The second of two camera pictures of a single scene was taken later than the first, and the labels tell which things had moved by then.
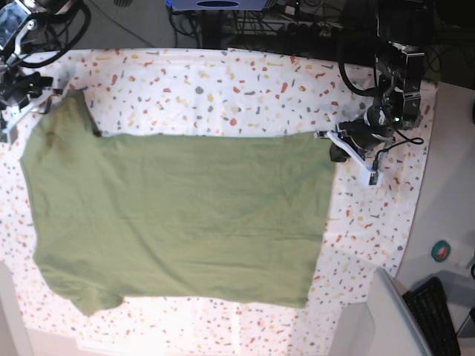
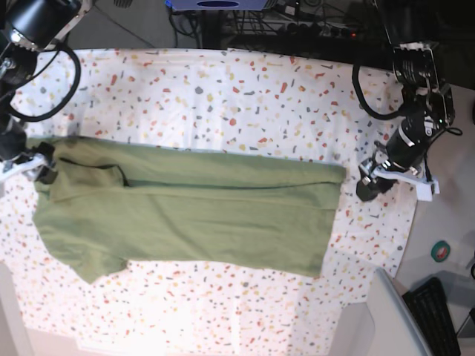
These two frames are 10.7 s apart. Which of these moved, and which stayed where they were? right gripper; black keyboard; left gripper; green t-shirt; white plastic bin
Moved: green t-shirt; right gripper; left gripper
Stayed: white plastic bin; black keyboard
